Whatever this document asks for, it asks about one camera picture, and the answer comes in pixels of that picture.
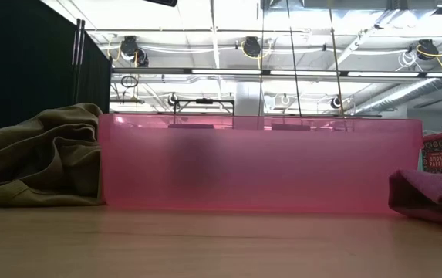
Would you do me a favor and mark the silver ceiling air duct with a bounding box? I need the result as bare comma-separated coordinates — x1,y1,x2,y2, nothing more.
353,63,442,115

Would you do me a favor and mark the black room divider panel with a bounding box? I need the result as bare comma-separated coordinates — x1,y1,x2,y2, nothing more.
0,0,113,139

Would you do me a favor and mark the pink plastic tray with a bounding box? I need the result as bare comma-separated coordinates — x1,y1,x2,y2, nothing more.
97,113,424,215

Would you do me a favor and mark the black gantry frame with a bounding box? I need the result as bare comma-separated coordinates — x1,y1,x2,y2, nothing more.
173,98,235,116

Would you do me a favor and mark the long ceiling light bar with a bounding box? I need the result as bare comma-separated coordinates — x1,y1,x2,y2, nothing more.
111,67,442,79

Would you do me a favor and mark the purple cloth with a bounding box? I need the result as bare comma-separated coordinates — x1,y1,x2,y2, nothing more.
388,168,442,229

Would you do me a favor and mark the khaki cloth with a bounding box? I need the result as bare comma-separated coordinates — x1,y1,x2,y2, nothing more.
0,102,105,208

